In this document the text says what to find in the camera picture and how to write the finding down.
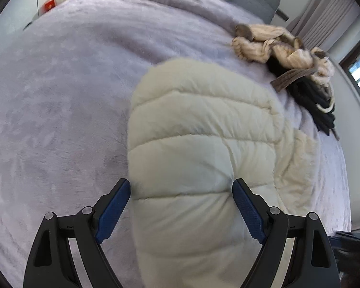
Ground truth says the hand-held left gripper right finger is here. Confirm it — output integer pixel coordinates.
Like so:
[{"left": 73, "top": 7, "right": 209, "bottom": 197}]
[{"left": 232, "top": 178, "right": 340, "bottom": 288}]

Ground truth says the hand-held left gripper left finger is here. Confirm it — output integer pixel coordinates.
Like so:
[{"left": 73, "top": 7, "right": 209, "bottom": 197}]
[{"left": 23, "top": 178, "right": 131, "bottom": 288}]

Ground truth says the white puffer jacket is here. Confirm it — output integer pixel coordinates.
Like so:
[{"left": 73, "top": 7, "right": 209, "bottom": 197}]
[{"left": 127, "top": 57, "right": 320, "bottom": 288}]

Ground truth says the lavender fleece blanket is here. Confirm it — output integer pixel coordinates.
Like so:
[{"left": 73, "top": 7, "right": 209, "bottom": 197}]
[{"left": 0, "top": 0, "right": 353, "bottom": 288}]

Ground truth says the black knit garment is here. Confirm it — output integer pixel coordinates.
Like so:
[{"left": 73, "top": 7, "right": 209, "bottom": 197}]
[{"left": 267, "top": 57, "right": 340, "bottom": 141}]

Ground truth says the beige knit sweater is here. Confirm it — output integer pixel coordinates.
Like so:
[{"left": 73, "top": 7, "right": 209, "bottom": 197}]
[{"left": 232, "top": 23, "right": 336, "bottom": 93}]

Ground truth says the grey curtain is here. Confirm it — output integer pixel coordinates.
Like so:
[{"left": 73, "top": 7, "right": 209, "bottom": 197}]
[{"left": 286, "top": 0, "right": 360, "bottom": 57}]

